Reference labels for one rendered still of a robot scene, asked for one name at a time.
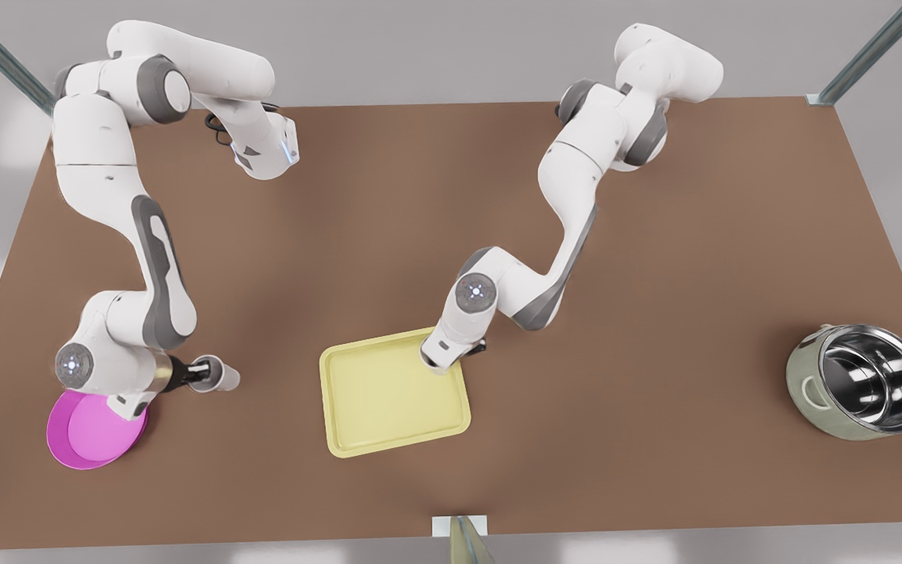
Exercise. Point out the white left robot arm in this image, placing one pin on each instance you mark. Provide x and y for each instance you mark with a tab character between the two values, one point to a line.
576	168

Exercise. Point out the grey-green steel pot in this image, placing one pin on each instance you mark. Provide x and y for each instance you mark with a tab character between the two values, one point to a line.
862	384

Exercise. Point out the white IKEA cup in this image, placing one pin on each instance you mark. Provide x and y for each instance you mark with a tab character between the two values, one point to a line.
220	376

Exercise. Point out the pink round plate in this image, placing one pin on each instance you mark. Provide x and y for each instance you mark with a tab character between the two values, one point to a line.
91	435

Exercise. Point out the yellow rectangular tray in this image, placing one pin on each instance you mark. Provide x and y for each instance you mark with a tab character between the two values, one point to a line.
388	399

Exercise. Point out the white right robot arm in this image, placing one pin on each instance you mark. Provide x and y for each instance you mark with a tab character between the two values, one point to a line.
95	149

